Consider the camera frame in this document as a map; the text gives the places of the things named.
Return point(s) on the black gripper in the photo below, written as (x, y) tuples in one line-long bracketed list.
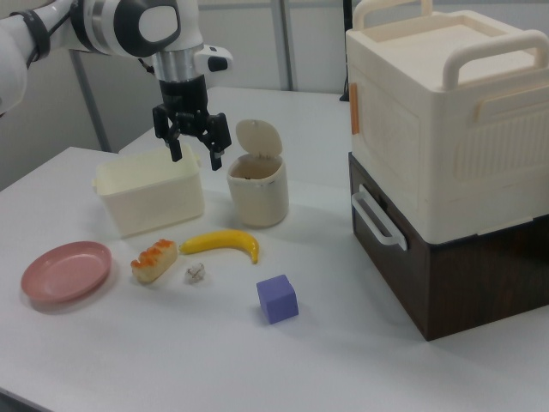
[(183, 104)]

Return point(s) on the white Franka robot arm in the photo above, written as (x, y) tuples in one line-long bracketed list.
[(107, 26)]

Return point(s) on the cream trash can with lid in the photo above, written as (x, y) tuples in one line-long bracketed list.
[(259, 189)]

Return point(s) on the white rectangular plastic bin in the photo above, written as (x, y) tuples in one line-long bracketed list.
[(151, 198)]

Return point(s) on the yellow toy banana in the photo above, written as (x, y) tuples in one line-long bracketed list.
[(227, 242)]

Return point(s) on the toy bread with orange topping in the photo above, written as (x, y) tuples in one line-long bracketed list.
[(154, 261)]

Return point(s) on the crumpled white paper ball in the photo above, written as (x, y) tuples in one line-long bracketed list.
[(194, 274)]

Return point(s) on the purple foam cube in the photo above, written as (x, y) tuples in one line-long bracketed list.
[(277, 300)]

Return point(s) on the pink plastic plate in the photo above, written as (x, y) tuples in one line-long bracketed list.
[(66, 272)]

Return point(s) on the dark wooden drawer box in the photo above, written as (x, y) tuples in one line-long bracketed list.
[(467, 279)]

